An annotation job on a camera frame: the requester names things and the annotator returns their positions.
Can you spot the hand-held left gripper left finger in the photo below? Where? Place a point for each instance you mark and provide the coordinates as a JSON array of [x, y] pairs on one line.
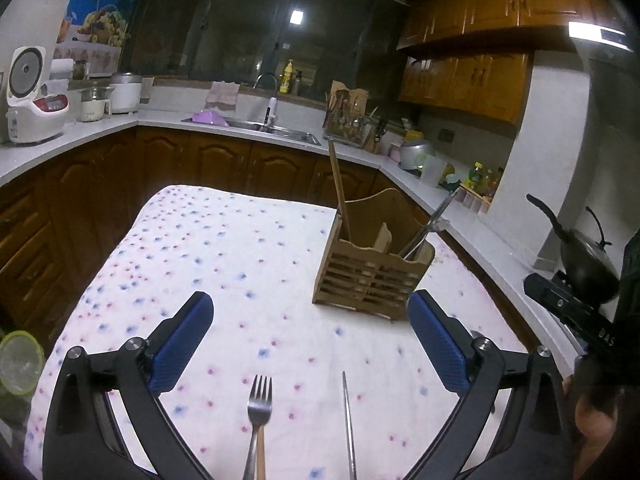
[[182, 340]]

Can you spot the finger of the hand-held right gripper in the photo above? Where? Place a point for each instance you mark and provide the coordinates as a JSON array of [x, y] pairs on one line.
[[547, 295]]

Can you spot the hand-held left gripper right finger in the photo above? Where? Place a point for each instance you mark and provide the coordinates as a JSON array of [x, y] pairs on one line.
[[440, 340]]

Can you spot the wooden utensil holder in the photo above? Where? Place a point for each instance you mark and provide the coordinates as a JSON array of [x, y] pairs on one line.
[[370, 280]]

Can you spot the person's right hand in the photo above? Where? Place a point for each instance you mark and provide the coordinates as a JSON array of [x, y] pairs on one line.
[[595, 425]]

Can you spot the black wok with lid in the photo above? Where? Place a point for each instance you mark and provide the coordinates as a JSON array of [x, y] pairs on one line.
[[587, 265]]

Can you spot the metal fork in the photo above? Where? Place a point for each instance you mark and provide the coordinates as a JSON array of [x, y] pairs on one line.
[[260, 405]]

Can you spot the yellow cap oil bottle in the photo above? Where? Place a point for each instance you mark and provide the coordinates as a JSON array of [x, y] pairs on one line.
[[476, 177]]

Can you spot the wooden chopstick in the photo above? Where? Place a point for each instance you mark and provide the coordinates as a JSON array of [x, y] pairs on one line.
[[261, 460], [337, 185]]

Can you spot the green rim bowl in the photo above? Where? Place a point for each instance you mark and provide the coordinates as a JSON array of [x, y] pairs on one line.
[[20, 360]]

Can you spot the clear plastic pitcher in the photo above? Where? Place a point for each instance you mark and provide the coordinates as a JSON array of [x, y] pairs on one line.
[[432, 170]]

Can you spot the wooden base cabinets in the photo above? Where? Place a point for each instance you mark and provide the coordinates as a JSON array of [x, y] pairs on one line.
[[200, 160]]

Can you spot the metal cooking pot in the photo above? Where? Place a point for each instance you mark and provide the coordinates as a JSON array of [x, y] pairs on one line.
[[415, 155]]

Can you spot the knife block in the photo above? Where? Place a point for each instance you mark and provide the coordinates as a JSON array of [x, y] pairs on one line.
[[375, 137]]

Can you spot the purple plastic basin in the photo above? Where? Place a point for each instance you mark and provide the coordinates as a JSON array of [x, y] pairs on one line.
[[210, 117]]

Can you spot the steel kitchen sink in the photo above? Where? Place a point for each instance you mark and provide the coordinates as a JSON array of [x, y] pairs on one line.
[[290, 135]]

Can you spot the pink hanging towel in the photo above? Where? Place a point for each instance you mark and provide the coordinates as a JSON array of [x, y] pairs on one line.
[[222, 96]]

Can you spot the white electric pot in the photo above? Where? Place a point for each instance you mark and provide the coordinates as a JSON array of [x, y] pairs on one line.
[[95, 107]]

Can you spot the wooden cutlery rack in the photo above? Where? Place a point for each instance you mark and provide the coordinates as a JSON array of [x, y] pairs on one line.
[[345, 110]]

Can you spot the silver lidded cooker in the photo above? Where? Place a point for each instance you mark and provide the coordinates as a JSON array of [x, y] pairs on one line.
[[125, 95]]

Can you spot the range hood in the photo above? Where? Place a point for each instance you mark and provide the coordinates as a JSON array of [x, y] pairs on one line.
[[597, 37]]

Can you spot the chrome faucet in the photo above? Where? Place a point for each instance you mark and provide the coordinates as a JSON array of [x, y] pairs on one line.
[[266, 77]]

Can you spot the white rice cooker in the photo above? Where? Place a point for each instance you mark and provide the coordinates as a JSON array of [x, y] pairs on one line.
[[35, 100]]

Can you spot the dark bottle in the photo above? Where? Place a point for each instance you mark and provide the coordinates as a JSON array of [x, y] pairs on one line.
[[298, 82]]

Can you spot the paper towel roll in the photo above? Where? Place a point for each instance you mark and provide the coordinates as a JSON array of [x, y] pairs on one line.
[[62, 69]]

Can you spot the dark kitchen window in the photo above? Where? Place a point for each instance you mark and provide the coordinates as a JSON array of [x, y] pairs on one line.
[[240, 25]]

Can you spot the wooden wall cabinet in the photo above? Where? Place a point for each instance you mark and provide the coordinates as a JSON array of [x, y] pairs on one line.
[[500, 5], [465, 82]]

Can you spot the fruit wall poster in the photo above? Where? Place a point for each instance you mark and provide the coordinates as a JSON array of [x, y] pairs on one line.
[[105, 15]]

